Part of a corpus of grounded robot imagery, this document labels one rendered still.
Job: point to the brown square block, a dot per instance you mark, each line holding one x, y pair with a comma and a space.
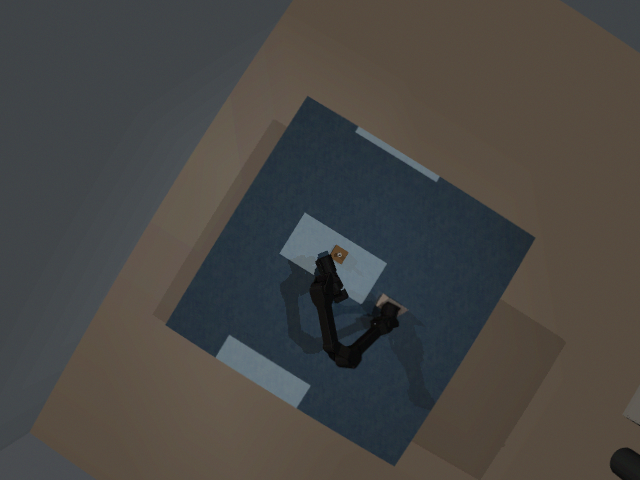
337, 250

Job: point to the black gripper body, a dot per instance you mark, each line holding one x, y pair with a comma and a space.
344, 292

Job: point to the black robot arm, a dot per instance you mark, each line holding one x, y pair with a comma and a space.
324, 289

